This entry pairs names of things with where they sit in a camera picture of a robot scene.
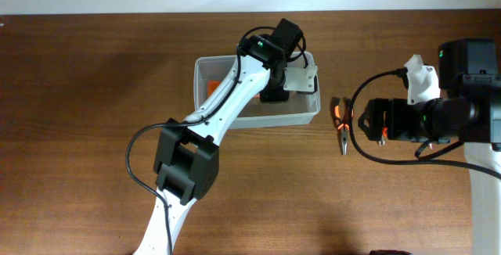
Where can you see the orange cutting pliers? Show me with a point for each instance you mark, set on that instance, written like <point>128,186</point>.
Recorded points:
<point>383,137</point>

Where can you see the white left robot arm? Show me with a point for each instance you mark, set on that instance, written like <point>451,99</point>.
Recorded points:
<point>186,162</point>

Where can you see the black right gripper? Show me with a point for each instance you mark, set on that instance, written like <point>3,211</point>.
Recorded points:
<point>378,119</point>

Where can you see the clear plastic container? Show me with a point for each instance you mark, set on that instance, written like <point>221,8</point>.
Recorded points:
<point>298,110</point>

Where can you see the orange long nose pliers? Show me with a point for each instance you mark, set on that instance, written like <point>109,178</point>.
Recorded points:
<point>341,114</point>

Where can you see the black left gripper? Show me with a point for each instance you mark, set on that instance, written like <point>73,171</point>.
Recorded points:
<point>274,95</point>

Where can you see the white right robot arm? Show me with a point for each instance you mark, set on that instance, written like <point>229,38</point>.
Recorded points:
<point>453,112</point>

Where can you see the red scraper wooden handle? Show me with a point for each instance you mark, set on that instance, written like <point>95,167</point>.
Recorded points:
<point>212,86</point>

